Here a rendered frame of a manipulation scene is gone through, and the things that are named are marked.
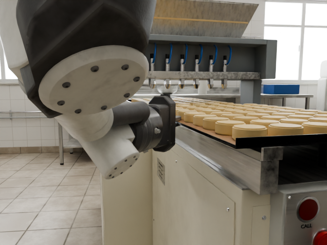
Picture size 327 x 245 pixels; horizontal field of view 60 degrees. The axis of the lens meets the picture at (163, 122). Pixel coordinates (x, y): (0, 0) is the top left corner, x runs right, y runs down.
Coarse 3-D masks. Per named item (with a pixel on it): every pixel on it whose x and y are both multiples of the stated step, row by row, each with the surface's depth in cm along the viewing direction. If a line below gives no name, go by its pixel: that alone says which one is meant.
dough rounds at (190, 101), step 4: (132, 100) 158; (136, 100) 141; (140, 100) 138; (144, 100) 138; (148, 100) 143; (176, 100) 140; (180, 100) 138; (184, 100) 138; (188, 100) 141; (192, 100) 138; (196, 100) 138; (200, 100) 142; (204, 100) 138; (208, 100) 138; (176, 104) 116; (180, 104) 111; (184, 104) 110; (188, 104) 111; (192, 104) 117; (196, 104) 112; (200, 104) 112; (204, 104) 113; (208, 104) 114; (224, 104) 115
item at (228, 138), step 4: (180, 120) 67; (188, 124) 59; (192, 124) 59; (196, 128) 54; (200, 128) 54; (208, 132) 49; (212, 132) 49; (216, 136) 45; (220, 136) 45; (224, 136) 45; (228, 136) 45; (228, 140) 42; (232, 140) 42
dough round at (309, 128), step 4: (304, 124) 45; (308, 124) 45; (312, 124) 44; (316, 124) 44; (320, 124) 44; (324, 124) 44; (304, 128) 45; (308, 128) 44; (312, 128) 44; (316, 128) 43; (320, 128) 43; (324, 128) 43; (304, 132) 45; (308, 132) 44; (312, 132) 44; (316, 132) 43; (320, 132) 43; (324, 132) 43
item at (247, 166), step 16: (176, 128) 79; (192, 144) 66; (208, 144) 56; (224, 144) 49; (208, 160) 57; (224, 160) 49; (240, 160) 44; (256, 160) 39; (272, 160) 39; (240, 176) 44; (256, 176) 40; (272, 176) 39; (256, 192) 40; (272, 192) 39
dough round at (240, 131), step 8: (232, 128) 43; (240, 128) 41; (248, 128) 40; (256, 128) 40; (264, 128) 41; (232, 136) 43; (240, 136) 41; (248, 136) 40; (256, 136) 40; (264, 136) 41
